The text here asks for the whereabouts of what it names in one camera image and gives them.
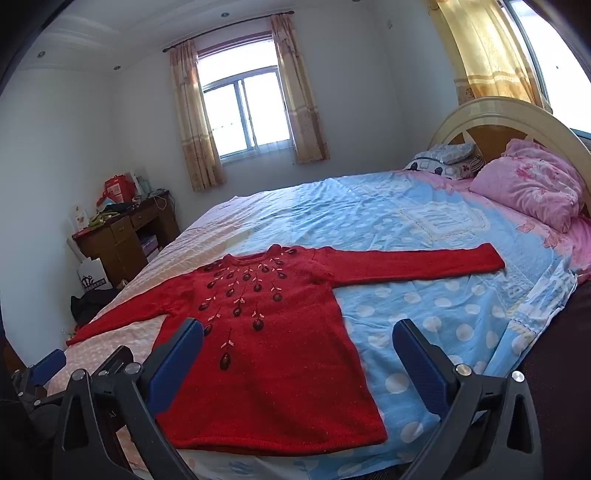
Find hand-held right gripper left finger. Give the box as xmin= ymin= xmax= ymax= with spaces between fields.
xmin=53 ymin=318 xmax=205 ymax=480

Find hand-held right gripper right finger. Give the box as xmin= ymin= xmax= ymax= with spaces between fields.
xmin=392 ymin=318 xmax=543 ymax=480

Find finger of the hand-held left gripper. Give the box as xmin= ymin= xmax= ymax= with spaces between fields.
xmin=90 ymin=345 xmax=139 ymax=377
xmin=9 ymin=349 xmax=68 ymax=407

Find red knitted sweater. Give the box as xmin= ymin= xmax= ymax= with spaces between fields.
xmin=66 ymin=244 xmax=506 ymax=457

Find green clothes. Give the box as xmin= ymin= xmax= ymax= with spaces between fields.
xmin=88 ymin=208 xmax=121 ymax=229

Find black jacket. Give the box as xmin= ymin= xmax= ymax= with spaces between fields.
xmin=70 ymin=288 xmax=118 ymax=326

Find white paper bag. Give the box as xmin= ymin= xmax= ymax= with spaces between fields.
xmin=78 ymin=257 xmax=114 ymax=292

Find brown wooden desk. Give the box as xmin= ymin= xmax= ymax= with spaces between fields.
xmin=71 ymin=191 xmax=182 ymax=289

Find bed with blue dotted sheet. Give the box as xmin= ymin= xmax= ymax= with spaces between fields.
xmin=46 ymin=168 xmax=580 ymax=480

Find dark maroon blanket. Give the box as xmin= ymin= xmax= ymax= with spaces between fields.
xmin=522 ymin=272 xmax=591 ymax=480

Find white card box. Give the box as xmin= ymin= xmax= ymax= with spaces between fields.
xmin=69 ymin=204 xmax=90 ymax=234

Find red gift bag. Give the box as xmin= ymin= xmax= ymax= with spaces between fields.
xmin=102 ymin=173 xmax=137 ymax=205

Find grey patterned pillow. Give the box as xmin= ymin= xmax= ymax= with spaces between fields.
xmin=404 ymin=142 xmax=485 ymax=181

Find pink floral pillow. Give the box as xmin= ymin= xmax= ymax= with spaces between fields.
xmin=470 ymin=138 xmax=585 ymax=234

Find sliding window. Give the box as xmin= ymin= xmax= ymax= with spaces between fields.
xmin=198 ymin=30 xmax=294 ymax=161

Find yellow curtain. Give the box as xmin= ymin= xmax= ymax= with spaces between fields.
xmin=427 ymin=0 xmax=552 ymax=114

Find side window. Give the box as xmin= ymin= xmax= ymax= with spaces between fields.
xmin=503 ymin=0 xmax=591 ymax=139

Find dark curtain rod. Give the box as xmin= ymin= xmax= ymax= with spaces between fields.
xmin=163 ymin=10 xmax=296 ymax=52

